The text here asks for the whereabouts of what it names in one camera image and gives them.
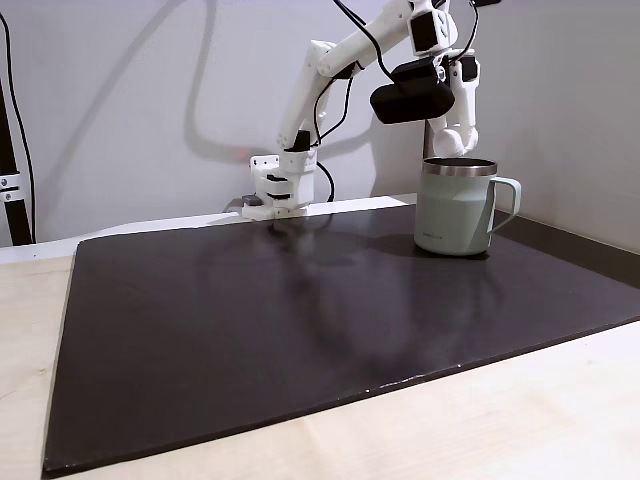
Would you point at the pale green metal cup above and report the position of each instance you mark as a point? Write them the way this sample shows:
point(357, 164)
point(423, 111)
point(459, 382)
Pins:
point(450, 220)

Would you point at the grey table clamp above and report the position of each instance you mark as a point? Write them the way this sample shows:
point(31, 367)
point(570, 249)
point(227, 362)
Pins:
point(248, 201)

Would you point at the black table mat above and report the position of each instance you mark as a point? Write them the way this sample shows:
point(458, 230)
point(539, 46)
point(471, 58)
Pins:
point(250, 325)

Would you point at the white pole clamp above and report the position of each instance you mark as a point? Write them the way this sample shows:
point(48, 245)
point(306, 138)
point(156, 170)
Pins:
point(10, 187)

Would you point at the black stand pole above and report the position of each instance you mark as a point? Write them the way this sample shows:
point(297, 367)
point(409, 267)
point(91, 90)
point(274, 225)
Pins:
point(15, 220)

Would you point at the black oval camera box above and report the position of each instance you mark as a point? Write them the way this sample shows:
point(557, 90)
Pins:
point(412, 100)

